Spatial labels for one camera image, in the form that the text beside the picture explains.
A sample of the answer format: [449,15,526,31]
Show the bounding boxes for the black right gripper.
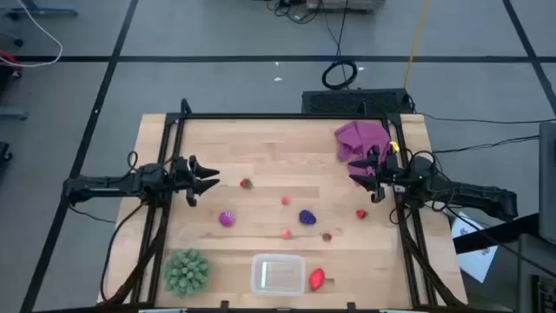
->
[348,147,403,204]

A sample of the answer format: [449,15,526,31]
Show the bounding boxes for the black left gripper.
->
[171,155,221,208]

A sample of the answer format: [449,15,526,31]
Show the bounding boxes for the magenta white-striped toy onion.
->
[218,210,237,229]

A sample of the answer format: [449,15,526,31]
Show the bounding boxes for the large red toy strawberry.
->
[308,267,327,292]

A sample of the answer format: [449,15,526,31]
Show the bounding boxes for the clear plastic tupperware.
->
[250,253,307,297]

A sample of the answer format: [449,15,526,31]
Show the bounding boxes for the purple cloth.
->
[334,120,394,186]

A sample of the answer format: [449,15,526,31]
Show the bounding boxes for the black perforated computer case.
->
[301,88,414,117]

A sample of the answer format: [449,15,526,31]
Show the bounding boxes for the green spiky artificial plant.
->
[163,248,213,299]

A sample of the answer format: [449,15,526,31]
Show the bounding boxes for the white paper sheet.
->
[451,211,500,284]

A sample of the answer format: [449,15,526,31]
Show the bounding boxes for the grey equipment box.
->
[306,0,387,12]

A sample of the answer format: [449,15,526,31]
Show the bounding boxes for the grey monitor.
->
[538,121,556,244]

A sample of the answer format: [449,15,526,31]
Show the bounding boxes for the red wheeled base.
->
[0,49,23,73]

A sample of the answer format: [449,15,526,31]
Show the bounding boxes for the grey furniture base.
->
[0,0,79,19]

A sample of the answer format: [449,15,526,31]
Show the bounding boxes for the black aluminium table frame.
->
[99,97,468,313]

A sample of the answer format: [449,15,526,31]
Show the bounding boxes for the coiled black cable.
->
[321,59,359,91]

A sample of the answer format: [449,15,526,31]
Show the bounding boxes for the black left base cable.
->
[100,202,147,303]

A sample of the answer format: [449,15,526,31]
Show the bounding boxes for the thin black floor cable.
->
[419,111,556,126]
[433,135,540,155]
[336,0,350,62]

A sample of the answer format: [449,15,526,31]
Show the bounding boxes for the tangled black cables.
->
[264,0,321,25]

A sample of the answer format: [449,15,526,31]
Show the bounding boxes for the white cable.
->
[0,0,64,69]

